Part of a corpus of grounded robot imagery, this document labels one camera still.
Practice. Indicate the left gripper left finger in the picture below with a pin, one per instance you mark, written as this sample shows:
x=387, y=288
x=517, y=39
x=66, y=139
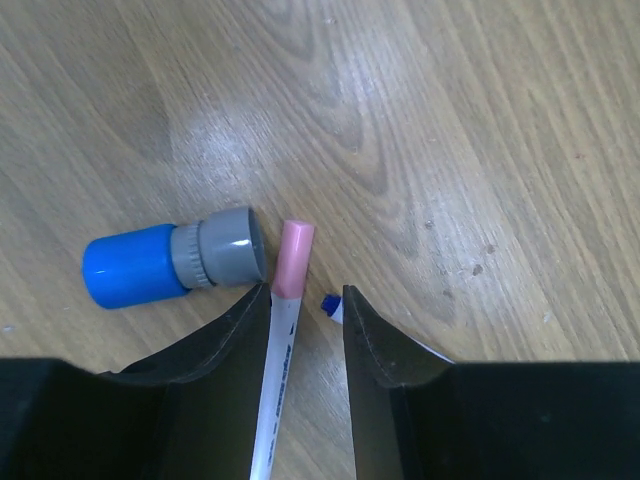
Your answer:
x=188, y=411

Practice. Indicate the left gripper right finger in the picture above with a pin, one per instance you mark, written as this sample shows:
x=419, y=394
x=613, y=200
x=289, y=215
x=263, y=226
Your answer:
x=418, y=415

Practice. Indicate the white dark-blue marker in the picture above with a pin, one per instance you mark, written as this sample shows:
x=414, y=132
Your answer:
x=332, y=306

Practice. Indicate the blue grey glue stick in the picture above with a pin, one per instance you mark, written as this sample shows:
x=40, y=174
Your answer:
x=166, y=261

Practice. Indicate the white pink marker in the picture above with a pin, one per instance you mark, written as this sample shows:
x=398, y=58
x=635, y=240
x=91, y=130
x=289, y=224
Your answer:
x=287, y=290

